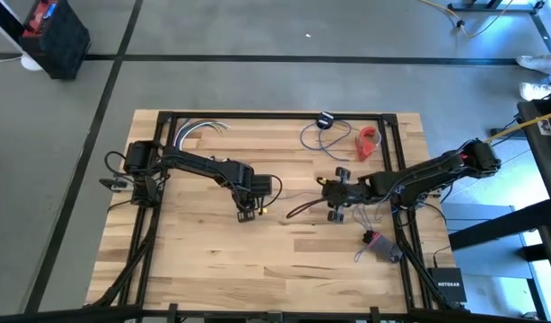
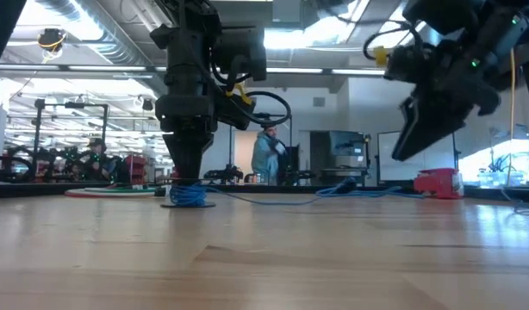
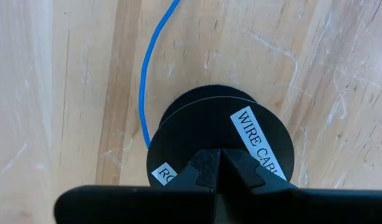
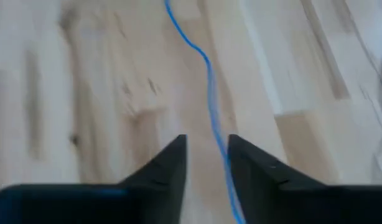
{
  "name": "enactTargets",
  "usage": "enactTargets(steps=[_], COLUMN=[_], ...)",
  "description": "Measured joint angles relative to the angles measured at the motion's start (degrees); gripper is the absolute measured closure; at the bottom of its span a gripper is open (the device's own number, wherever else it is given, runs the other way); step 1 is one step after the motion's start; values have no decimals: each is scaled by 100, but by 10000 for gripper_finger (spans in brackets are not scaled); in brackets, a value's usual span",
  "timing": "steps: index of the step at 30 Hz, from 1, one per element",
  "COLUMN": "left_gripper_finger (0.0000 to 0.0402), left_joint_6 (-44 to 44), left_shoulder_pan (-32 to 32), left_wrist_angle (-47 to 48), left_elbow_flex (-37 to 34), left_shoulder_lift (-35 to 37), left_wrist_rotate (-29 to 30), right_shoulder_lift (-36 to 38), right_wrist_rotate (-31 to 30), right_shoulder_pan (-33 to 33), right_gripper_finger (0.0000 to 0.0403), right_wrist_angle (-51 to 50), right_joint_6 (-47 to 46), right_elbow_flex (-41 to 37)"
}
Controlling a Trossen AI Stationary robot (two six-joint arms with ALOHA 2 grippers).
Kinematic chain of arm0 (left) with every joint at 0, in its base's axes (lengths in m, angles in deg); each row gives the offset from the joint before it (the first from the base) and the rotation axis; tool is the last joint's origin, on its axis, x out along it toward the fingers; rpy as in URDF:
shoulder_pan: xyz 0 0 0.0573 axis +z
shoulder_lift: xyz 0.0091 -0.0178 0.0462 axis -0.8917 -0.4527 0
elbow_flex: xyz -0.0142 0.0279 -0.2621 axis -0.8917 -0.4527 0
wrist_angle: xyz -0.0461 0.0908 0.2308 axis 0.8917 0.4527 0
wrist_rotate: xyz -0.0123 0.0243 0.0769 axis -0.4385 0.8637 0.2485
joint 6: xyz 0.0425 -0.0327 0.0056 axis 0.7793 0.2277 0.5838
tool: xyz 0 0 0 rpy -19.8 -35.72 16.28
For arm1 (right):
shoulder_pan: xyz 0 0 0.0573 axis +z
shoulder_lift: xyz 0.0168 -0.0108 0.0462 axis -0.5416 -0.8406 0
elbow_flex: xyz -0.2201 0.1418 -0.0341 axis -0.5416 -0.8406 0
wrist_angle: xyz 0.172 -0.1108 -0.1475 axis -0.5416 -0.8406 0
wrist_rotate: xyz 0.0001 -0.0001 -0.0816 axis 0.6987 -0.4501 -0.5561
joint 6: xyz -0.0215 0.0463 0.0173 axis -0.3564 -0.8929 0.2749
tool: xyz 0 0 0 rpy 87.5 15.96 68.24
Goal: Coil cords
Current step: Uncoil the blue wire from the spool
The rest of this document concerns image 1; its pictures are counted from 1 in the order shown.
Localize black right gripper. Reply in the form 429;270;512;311
286;166;364;223

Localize long blue cord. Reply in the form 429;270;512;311
275;190;384;265

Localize black desk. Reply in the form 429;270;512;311
448;96;551;297

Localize black red tool case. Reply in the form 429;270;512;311
17;0;92;82

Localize person's white shoe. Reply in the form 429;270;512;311
515;54;551;75
519;82;551;102

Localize white rounded foot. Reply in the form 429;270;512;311
20;52;44;73

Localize black metal stand base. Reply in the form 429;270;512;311
446;0;551;39

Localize black rod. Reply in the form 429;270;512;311
0;0;29;41

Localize short blue cord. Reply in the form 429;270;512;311
299;118;354;162

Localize black round cord spool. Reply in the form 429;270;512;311
315;110;336;131

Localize black Netgear network switch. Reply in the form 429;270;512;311
426;266;468;305

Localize yellow cable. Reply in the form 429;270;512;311
484;109;551;144
419;0;515;39

